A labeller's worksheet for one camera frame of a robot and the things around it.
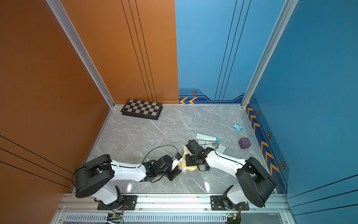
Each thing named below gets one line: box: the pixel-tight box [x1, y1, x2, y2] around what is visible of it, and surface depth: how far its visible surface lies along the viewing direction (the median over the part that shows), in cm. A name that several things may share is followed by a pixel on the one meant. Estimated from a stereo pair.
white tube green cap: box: [195, 133, 220, 143], surface depth 99 cm
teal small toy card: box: [232, 123, 244, 133], surface depth 106 cm
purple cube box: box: [238, 137, 252, 149], surface depth 93 cm
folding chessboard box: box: [120, 98, 164, 120], surface depth 115 cm
